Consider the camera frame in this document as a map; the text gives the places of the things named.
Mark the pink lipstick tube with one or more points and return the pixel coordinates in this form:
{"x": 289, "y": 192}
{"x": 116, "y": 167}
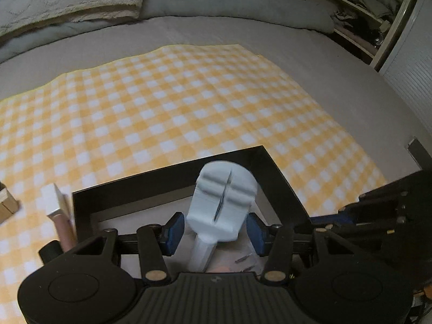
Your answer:
{"x": 65, "y": 233}

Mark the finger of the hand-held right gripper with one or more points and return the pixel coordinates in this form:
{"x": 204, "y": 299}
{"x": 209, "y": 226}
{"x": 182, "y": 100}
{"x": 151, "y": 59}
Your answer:
{"x": 332, "y": 221}
{"x": 346, "y": 211}

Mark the wooden block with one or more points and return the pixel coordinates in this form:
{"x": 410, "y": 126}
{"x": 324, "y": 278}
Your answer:
{"x": 6, "y": 204}

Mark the yellow checked mat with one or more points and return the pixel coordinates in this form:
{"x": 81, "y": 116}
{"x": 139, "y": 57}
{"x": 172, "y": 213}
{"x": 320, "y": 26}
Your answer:
{"x": 168, "y": 108}

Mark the white selfie stick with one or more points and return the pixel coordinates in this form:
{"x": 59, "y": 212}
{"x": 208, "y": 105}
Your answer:
{"x": 222, "y": 202}

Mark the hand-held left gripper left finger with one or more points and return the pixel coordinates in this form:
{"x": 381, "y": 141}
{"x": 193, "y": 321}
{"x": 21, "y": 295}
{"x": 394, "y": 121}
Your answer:
{"x": 173, "y": 234}

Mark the black shallow box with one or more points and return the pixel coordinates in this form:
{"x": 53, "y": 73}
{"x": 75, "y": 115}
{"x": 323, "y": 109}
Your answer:
{"x": 263, "y": 168}

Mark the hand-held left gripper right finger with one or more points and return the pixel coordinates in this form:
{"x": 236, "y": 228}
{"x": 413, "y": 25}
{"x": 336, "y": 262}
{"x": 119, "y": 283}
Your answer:
{"x": 256, "y": 238}

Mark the white sliding door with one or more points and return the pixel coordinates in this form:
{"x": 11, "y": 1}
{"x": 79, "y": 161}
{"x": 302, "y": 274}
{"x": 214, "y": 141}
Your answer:
{"x": 411, "y": 57}

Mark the grey duvet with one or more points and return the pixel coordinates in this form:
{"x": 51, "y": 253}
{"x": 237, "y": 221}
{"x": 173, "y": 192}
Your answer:
{"x": 236, "y": 10}

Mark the black rectangular object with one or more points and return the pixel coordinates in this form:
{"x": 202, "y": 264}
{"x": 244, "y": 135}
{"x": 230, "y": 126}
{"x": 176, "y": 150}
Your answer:
{"x": 418, "y": 152}

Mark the white wardrobe shelf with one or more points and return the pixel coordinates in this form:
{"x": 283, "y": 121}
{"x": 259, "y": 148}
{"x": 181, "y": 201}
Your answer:
{"x": 381, "y": 37}

